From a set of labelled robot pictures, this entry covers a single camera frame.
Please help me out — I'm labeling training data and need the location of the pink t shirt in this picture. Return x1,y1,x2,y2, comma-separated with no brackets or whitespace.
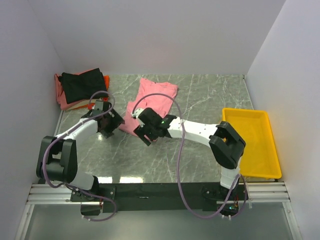
119,78,178,137

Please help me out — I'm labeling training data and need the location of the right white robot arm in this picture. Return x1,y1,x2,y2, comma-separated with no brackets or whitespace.
131,107,246,200

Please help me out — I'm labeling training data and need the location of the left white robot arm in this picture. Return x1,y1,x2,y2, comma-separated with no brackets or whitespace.
36,100,125,201

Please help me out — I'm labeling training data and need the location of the cream folded t shirt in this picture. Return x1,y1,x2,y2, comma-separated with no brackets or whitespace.
68,99,89,110

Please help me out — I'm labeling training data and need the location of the orange folded t shirt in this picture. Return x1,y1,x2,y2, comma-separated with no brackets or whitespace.
67,74,111,111

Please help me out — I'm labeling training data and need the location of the black folded t shirt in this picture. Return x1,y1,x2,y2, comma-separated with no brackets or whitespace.
58,68,107,104

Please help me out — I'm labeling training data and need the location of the salmon folded t shirt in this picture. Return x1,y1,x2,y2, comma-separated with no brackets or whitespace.
54,71,87,111

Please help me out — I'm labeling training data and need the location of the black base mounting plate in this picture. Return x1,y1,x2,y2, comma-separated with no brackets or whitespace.
70,182,248,216

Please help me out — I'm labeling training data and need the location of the yellow plastic tray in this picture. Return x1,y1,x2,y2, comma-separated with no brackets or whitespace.
222,108,282,180

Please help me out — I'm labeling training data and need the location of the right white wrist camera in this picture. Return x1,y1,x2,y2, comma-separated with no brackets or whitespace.
131,108,145,119

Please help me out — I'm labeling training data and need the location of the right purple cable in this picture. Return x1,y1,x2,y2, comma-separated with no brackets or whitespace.
133,92,250,220

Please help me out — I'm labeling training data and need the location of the purple cable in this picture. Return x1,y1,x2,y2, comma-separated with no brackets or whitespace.
133,92,250,220
42,90,118,223

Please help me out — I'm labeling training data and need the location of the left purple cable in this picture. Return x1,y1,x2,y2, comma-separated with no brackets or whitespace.
42,90,118,223

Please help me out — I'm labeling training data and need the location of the aluminium frame rail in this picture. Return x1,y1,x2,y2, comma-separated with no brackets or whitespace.
26,182,291,205

